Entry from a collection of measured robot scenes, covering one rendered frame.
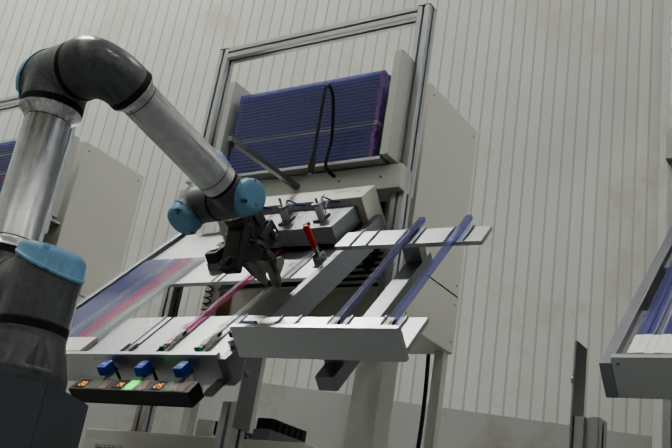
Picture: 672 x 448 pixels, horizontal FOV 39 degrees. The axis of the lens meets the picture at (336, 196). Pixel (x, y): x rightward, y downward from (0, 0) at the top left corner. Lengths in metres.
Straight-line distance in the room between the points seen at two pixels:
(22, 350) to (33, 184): 0.35
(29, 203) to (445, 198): 1.39
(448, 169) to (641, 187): 2.99
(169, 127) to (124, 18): 4.69
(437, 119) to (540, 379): 2.70
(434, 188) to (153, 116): 1.15
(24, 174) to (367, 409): 0.76
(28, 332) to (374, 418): 0.66
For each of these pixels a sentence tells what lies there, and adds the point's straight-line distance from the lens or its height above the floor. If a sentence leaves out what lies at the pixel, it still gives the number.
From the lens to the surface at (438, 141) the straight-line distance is 2.76.
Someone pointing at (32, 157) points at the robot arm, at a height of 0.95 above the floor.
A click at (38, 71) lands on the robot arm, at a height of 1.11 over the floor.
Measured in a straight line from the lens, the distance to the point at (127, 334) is 2.26.
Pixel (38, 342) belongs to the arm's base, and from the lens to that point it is 1.53.
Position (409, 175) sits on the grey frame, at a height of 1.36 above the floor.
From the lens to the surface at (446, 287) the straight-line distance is 2.73.
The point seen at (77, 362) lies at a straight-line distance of 2.22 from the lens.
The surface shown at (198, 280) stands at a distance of 2.43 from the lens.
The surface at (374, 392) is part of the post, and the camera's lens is 1.81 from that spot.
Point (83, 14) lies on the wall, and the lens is 6.57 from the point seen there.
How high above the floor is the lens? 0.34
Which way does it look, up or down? 22 degrees up
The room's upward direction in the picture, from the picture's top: 10 degrees clockwise
